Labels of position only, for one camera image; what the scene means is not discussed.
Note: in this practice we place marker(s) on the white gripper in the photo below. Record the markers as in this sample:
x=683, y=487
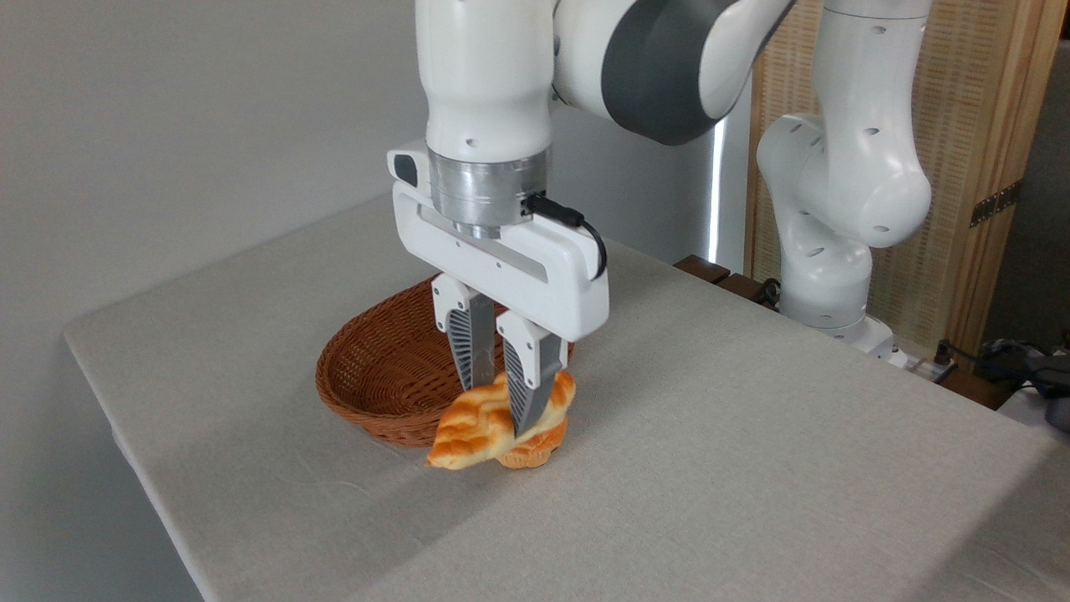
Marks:
x=560, y=280

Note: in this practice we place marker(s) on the braided golden bread loaf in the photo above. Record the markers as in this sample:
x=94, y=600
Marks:
x=468, y=431

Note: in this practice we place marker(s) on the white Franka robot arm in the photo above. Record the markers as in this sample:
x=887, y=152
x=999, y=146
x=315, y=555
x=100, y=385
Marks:
x=485, y=75

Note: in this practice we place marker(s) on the orange muffin shaped bread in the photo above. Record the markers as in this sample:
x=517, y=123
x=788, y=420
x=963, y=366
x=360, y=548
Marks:
x=539, y=451

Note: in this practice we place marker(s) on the brown wicker basket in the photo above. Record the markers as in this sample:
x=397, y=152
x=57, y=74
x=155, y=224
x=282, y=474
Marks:
x=376, y=368

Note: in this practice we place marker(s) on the dark brown wooden block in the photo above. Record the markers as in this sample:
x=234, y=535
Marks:
x=702, y=268
x=740, y=287

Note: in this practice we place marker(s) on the beige tablecloth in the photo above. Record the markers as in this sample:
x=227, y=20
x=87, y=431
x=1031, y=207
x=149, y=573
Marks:
x=710, y=468

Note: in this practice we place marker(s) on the dark metal hinge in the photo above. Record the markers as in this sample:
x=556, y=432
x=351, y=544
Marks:
x=995, y=203

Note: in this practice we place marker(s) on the wooden rattan folding screen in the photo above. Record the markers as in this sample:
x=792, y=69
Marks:
x=978, y=100

